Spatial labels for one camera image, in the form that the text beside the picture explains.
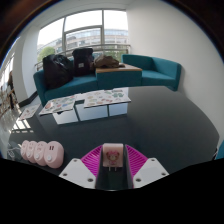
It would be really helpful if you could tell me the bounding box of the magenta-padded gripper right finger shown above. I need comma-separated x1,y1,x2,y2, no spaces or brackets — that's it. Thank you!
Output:
124,143,170,190

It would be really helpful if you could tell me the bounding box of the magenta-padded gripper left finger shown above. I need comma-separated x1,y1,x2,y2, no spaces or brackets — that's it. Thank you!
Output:
58,144,104,190

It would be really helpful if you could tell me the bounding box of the pink charger block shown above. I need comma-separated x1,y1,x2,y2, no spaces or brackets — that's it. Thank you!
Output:
101,142,125,173

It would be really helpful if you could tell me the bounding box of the pink power strip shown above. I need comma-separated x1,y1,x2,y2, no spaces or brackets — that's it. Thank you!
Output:
19,139,65,170

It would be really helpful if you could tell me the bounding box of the colourful sticker sheet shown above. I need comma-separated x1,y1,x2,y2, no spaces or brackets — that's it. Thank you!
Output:
83,88,132,109
38,94,77,117

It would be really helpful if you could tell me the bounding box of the small sticker sheet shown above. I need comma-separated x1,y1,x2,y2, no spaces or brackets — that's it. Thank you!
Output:
18,104,41,122

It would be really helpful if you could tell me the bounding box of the teal sofa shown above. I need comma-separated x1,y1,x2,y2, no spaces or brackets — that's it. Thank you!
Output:
33,56,99,107

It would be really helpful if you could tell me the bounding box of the teal armchair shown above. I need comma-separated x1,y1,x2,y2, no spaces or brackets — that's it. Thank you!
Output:
121,54,183,92

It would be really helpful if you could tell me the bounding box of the teal side table wooden top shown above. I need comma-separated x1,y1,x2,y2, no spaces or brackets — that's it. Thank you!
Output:
94,63,143,90

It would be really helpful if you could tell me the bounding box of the group of wooden chairs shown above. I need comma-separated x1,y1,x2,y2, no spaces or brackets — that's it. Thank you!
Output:
0,86,18,118

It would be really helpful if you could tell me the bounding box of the large black backpack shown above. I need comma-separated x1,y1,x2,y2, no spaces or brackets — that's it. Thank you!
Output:
42,54,74,90

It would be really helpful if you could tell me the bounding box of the person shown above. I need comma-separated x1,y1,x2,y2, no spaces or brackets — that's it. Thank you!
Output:
7,70,16,109

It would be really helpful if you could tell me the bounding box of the black backpack with label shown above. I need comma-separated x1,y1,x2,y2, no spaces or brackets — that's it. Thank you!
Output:
71,47,95,78

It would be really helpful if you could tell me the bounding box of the brown jacket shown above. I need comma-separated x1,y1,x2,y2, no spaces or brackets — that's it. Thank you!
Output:
91,54,126,70

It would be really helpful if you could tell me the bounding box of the white power cable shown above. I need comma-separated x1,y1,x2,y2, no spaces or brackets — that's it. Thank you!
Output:
6,142,23,160

